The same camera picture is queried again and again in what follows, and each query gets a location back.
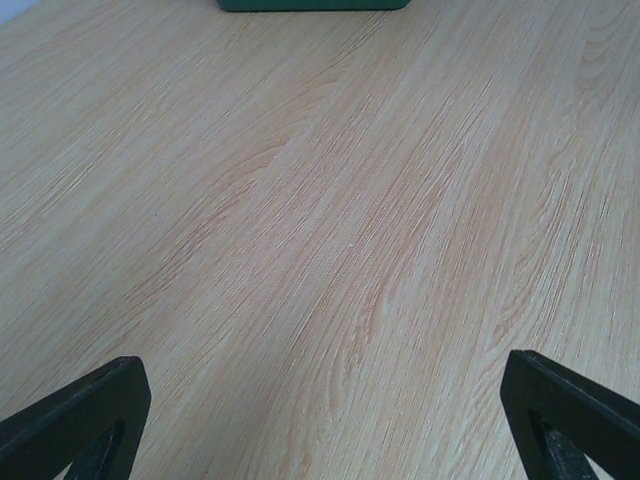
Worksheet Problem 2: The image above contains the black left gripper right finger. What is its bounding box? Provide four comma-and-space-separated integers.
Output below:
501, 350, 639, 479

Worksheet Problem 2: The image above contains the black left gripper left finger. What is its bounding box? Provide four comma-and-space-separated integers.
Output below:
1, 356, 151, 479

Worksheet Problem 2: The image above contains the green compartment tray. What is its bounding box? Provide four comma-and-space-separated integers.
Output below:
217, 0, 410, 13

